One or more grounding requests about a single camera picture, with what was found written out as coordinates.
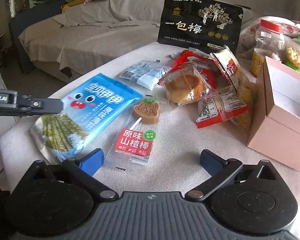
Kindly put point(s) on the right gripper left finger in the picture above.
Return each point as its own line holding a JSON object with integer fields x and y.
{"x": 51, "y": 200}

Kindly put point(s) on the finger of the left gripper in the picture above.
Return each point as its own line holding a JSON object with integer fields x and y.
{"x": 29, "y": 106}

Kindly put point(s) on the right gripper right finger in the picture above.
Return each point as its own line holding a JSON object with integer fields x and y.
{"x": 249, "y": 199}

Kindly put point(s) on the blue seaweed snack bag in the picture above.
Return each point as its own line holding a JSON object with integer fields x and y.
{"x": 87, "y": 111}

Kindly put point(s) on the hawthorn lollipop packet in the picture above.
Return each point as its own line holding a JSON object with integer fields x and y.
{"x": 134, "y": 143}

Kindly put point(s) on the clear bag of small candies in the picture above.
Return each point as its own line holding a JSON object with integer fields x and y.
{"x": 144, "y": 74}

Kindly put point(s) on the packaged round pastry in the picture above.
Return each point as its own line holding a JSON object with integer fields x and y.
{"x": 184, "y": 85}

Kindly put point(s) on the rice cracker packet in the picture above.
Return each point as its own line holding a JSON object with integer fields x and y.
{"x": 236, "y": 77}

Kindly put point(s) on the pink cardboard box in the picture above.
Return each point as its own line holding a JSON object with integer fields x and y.
{"x": 275, "y": 128}

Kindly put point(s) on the grey covered sofa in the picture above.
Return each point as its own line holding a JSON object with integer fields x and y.
{"x": 86, "y": 36}

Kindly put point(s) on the red clear snack packet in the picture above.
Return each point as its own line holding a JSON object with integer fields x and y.
{"x": 220, "y": 108}

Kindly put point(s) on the yellow label jar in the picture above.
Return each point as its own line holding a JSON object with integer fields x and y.
{"x": 257, "y": 61}

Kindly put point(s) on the red white snack bag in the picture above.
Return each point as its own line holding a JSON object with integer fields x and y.
{"x": 205, "y": 66}

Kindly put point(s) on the green lid candy dispenser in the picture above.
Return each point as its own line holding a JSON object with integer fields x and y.
{"x": 293, "y": 54}

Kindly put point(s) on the red lid plastic jar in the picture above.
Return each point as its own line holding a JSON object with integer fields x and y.
{"x": 270, "y": 38}

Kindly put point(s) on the black plum snack bag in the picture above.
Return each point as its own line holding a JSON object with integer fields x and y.
{"x": 207, "y": 25}

